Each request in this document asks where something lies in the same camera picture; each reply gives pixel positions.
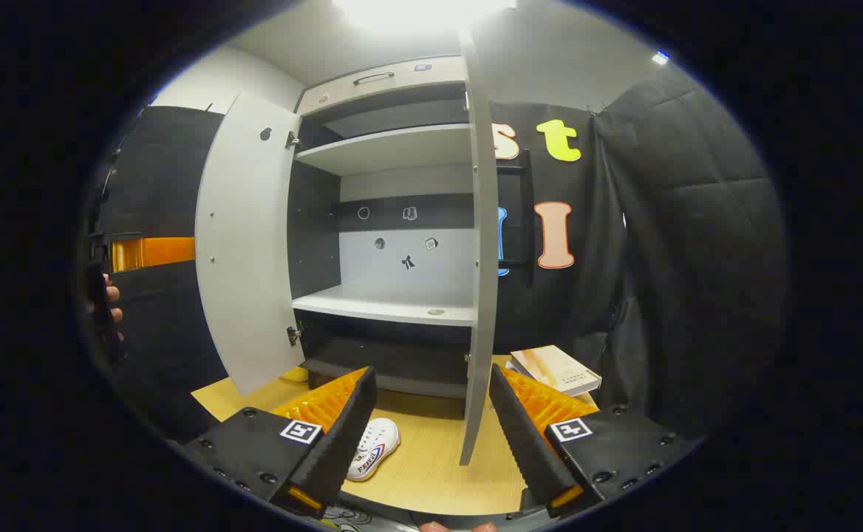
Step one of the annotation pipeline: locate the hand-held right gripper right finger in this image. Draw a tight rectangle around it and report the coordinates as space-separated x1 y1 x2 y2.
488 362 698 518

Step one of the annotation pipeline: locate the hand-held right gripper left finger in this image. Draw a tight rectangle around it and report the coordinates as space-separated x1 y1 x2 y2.
180 366 378 518

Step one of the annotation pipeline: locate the white canvas shoe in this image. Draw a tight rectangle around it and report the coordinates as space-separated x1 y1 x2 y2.
344 417 401 482

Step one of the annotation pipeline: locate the grey shoe cabinet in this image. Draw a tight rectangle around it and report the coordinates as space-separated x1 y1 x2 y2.
287 55 478 400

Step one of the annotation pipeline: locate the grey cabinet drawer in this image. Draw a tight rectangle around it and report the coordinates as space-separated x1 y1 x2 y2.
299 55 469 117

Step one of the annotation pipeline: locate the cream cover book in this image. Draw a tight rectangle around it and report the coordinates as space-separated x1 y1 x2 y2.
509 345 602 398

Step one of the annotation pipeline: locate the black backdrop cloth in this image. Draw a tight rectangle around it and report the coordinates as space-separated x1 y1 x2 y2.
95 66 787 444

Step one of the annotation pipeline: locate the long ceiling light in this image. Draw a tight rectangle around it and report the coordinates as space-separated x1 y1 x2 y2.
332 0 517 32

